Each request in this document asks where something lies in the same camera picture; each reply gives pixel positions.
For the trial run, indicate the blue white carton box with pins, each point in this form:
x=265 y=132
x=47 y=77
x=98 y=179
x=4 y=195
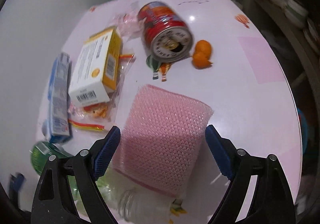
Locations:
x=58 y=99

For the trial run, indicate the clear zip bag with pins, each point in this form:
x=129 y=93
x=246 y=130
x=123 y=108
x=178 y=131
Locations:
x=117 y=89

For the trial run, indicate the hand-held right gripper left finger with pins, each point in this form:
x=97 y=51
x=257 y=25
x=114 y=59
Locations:
x=107 y=154

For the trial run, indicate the red tin can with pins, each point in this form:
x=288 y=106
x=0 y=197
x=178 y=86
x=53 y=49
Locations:
x=160 y=26

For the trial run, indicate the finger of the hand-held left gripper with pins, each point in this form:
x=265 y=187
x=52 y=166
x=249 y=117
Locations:
x=17 y=184

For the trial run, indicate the grey metal shelf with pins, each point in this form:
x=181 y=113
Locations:
x=300 y=51

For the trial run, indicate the pink mesh foam sleeve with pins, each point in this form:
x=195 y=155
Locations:
x=162 y=139

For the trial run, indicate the yellow white carton box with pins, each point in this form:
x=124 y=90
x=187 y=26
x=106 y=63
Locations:
x=92 y=69

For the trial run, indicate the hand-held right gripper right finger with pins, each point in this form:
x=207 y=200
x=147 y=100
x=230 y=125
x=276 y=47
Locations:
x=220 y=154

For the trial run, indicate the pink candy wrapper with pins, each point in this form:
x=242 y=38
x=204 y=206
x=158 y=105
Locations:
x=127 y=23

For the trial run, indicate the green plastic bottle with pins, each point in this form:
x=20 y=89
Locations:
x=40 y=156

